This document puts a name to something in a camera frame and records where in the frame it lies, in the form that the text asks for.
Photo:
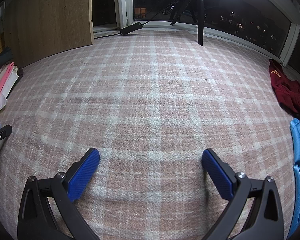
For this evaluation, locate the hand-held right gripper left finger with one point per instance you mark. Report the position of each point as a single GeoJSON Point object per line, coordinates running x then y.
{"type": "Point", "coordinates": [86, 170]}

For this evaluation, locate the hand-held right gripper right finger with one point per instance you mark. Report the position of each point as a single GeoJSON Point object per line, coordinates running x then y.
{"type": "Point", "coordinates": [216, 172]}

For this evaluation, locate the pink garment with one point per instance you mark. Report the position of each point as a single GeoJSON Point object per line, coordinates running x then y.
{"type": "Point", "coordinates": [1, 87]}

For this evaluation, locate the white garment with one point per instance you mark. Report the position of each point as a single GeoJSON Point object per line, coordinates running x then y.
{"type": "Point", "coordinates": [8, 85]}

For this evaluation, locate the dark grey cloth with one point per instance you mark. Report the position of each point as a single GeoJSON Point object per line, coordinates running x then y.
{"type": "Point", "coordinates": [5, 55]}

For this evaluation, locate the dark red garment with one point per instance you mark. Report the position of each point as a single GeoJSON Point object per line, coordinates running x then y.
{"type": "Point", "coordinates": [287, 87]}

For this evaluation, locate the brown cardboard box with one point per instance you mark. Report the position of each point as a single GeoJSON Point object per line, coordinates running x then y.
{"type": "Point", "coordinates": [52, 17]}

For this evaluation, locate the black power strip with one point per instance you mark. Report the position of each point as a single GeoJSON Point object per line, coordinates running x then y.
{"type": "Point", "coordinates": [130, 28]}

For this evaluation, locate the black tripod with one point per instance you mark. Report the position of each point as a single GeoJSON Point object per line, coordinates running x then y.
{"type": "Point", "coordinates": [200, 17]}

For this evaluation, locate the white window frame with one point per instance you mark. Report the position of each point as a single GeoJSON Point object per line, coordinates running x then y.
{"type": "Point", "coordinates": [125, 5]}

